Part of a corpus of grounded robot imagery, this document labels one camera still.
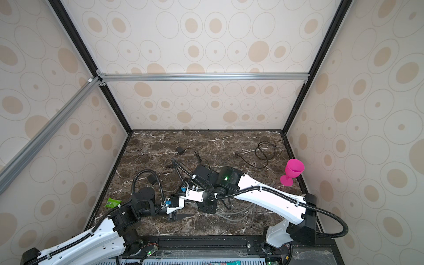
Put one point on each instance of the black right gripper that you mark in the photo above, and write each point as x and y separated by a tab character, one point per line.
207	210

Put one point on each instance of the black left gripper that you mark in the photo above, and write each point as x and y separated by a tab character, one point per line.
176	217

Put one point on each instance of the black power adapter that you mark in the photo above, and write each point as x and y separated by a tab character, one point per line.
152	179
180	150

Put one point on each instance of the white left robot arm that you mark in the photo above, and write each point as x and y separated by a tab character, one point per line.
115	233

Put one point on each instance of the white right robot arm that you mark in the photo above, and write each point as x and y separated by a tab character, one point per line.
206	187

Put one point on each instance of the green snack packet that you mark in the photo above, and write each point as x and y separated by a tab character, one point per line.
112	203

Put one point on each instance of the pink plastic goblet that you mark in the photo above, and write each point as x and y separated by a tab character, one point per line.
294	168

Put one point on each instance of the silver horizontal aluminium bar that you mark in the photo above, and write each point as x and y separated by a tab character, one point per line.
205	77

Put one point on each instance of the silver diagonal aluminium bar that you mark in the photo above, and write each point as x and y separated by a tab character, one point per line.
22	158

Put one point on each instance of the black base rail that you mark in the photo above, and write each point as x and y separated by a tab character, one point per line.
253	245

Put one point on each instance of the black vertical frame post right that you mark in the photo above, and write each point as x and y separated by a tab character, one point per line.
335	24

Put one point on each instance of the black vertical frame post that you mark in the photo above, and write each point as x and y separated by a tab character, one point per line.
65	20
335	24

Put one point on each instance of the black vertical frame post left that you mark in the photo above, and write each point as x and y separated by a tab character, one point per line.
65	20

